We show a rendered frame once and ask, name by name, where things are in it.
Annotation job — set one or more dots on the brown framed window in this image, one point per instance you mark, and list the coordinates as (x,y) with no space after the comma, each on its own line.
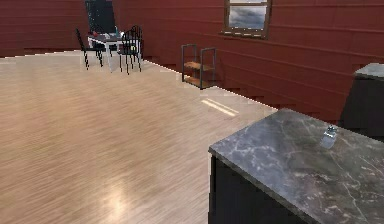
(247,17)

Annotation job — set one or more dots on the black marble-top kitchen counter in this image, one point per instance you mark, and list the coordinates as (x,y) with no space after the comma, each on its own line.
(300,173)

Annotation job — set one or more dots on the black cabinet with grey top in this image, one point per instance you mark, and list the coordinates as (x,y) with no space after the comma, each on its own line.
(365,103)

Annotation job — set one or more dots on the black frame wooden shelf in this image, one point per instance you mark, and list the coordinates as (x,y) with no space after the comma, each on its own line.
(198,66)

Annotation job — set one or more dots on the dark doorway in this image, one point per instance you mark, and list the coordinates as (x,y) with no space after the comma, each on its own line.
(100,15)

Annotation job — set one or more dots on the teal bottle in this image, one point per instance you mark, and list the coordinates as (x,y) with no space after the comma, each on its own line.
(116,30)

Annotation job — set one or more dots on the white dining table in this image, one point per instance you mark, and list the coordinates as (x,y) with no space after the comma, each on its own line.
(107,40)

